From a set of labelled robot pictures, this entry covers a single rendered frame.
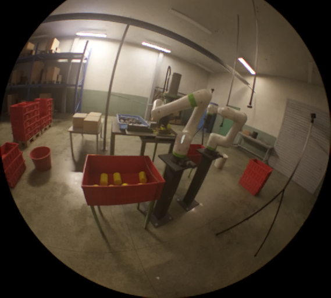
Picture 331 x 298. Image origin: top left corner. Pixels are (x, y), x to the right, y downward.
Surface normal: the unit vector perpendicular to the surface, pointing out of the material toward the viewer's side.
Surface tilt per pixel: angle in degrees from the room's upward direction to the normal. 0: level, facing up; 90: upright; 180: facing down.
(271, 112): 90
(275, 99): 90
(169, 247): 0
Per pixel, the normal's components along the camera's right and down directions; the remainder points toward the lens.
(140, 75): 0.41, 0.34
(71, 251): 0.22, -0.94
